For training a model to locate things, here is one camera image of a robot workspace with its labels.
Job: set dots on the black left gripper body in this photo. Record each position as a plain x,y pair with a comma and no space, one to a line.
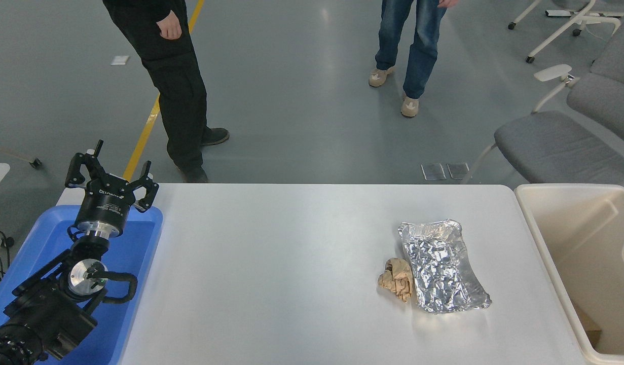
106,208

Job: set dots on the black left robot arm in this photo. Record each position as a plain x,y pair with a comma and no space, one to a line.
43,314

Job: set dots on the person's hand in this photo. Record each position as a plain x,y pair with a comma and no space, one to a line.
448,3
170,26

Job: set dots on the blue plastic tray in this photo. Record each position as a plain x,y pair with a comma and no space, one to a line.
134,243

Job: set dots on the white leg with caster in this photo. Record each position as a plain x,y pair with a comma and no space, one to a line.
12,152

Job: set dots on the person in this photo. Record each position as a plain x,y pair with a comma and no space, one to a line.
175,91
423,45

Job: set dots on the white paper scrap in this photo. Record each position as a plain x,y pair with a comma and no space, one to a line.
120,60

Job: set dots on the crumpled tan paper ball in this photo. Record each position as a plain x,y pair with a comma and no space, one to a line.
396,280

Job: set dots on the clear floor plate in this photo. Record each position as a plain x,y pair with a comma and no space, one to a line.
459,171
434,172

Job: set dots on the crumpled foil tray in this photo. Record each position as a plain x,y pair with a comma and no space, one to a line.
443,268

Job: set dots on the grey office chair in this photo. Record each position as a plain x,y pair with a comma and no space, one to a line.
608,101
560,147

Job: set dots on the large pale plastic bin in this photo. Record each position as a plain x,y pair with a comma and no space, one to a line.
570,228

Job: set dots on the white chair base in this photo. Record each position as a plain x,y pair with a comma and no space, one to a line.
575,17

